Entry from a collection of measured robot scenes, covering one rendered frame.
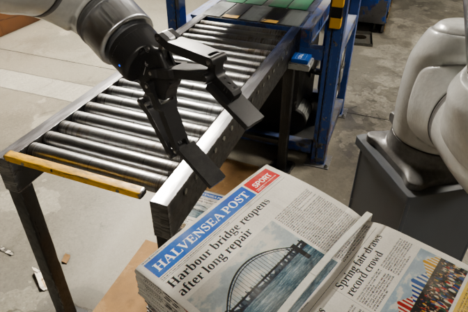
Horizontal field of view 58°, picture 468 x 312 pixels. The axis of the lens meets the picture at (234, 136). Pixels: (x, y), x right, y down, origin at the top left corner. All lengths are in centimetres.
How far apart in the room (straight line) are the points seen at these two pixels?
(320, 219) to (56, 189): 198
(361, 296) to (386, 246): 9
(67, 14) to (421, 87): 55
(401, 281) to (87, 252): 168
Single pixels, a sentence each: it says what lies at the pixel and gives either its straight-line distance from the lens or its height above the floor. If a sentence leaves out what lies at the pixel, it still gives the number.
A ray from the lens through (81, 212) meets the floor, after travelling 229.
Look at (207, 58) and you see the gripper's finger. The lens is 48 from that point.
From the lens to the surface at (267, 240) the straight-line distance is 60.
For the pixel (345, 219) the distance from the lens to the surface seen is 65.
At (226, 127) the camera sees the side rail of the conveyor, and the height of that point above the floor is 80.
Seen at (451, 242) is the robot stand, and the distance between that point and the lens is 100.
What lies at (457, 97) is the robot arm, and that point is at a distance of 62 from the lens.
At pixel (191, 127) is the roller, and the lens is 132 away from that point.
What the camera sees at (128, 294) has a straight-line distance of 190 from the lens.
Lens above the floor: 151
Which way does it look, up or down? 34 degrees down
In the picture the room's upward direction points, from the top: straight up
